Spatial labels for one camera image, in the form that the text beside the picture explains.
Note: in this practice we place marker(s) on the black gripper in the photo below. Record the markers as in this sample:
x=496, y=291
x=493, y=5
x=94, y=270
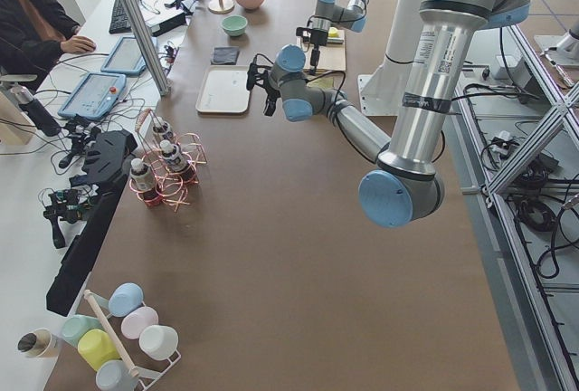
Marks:
x=271, y=92
x=319, y=37

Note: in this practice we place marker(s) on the white round plate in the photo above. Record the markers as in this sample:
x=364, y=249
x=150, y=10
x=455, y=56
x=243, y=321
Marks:
x=336, y=79

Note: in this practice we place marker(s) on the bread slice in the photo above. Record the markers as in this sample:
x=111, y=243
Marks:
x=322, y=82

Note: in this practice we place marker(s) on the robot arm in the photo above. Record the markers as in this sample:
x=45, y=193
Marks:
x=327, y=14
x=405, y=185

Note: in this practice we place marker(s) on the cream rabbit tray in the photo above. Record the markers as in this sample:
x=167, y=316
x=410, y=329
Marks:
x=224, y=90

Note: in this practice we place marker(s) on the wooden cutting board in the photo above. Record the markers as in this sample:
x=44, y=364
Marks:
x=332, y=57

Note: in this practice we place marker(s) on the half lemon slice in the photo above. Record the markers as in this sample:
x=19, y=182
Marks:
x=334, y=32

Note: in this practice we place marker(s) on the grey folded cloth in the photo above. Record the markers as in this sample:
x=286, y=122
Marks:
x=225, y=55

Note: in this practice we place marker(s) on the mint green bowl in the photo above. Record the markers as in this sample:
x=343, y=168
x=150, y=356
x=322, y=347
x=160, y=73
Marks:
x=234, y=25

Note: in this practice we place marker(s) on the tea bottle lower left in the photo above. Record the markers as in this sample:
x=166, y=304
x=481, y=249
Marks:
x=173, y=156

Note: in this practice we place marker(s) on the tea bottle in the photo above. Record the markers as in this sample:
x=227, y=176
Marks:
x=145, y=182
x=162, y=131
x=173, y=156

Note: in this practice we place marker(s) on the tea bottle upper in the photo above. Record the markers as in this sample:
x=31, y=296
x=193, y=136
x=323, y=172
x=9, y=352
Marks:
x=162, y=131

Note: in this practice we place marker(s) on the tea bottle lower right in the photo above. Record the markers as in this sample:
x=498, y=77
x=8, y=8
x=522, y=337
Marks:
x=145, y=182

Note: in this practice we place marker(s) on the teach pendant far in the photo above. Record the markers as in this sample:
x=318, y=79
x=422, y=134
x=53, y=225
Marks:
x=125, y=58

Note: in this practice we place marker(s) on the teach pendant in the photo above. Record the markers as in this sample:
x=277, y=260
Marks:
x=125, y=58
x=94, y=96

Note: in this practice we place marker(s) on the black keyboard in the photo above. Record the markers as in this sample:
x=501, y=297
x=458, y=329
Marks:
x=119, y=22

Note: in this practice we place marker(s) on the teach pendant near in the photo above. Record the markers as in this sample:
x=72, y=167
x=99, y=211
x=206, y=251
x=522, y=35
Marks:
x=94, y=96

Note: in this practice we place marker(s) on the seated person in black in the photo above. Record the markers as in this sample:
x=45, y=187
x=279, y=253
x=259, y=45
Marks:
x=34, y=36

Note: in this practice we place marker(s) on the black water bottle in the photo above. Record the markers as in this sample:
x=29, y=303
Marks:
x=36, y=112

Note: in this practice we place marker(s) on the pink cup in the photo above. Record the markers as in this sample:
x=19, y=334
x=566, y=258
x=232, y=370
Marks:
x=137, y=320

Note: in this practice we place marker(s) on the white cup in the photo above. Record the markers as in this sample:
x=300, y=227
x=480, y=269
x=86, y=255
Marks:
x=159, y=342

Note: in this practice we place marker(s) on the mint cup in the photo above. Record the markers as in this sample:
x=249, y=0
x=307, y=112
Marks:
x=76, y=326

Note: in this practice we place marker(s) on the yellow cup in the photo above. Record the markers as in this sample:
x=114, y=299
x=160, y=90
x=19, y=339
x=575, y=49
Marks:
x=96, y=348

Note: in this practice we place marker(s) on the grey blue cup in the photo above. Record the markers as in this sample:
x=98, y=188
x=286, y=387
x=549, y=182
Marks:
x=114, y=376

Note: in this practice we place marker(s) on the paper cup with metal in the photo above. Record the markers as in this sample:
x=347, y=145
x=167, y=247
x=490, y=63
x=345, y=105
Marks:
x=40, y=343

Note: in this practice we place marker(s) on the copper wire bottle rack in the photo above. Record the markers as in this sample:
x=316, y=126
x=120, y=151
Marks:
x=173, y=187

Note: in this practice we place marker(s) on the aluminium frame post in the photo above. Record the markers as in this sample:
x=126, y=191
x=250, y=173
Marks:
x=146, y=46

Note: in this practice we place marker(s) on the white wire cup rack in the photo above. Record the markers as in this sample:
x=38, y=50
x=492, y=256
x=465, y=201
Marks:
x=147, y=370

